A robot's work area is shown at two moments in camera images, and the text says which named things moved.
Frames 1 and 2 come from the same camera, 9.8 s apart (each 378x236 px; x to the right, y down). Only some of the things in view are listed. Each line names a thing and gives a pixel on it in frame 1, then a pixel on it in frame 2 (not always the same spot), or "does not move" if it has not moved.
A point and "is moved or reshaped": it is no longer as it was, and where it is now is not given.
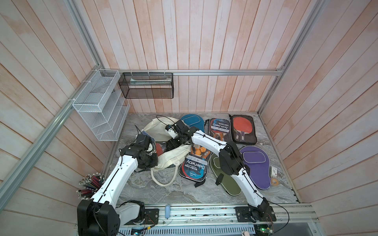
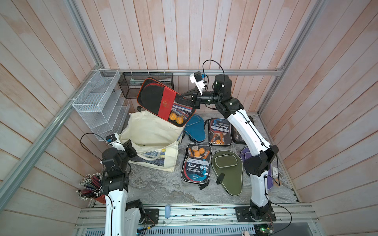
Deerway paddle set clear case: (219, 128) does not move
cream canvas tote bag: (156, 128) is moved or reshaped
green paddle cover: (228, 182) does not move
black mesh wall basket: (147, 85) does not move
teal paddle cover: (194, 120) does not move
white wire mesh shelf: (102, 106) does not move
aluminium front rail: (289, 217) does not move
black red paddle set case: (161, 147) to (158, 98)
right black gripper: (173, 144) to (198, 100)
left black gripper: (154, 163) to (129, 148)
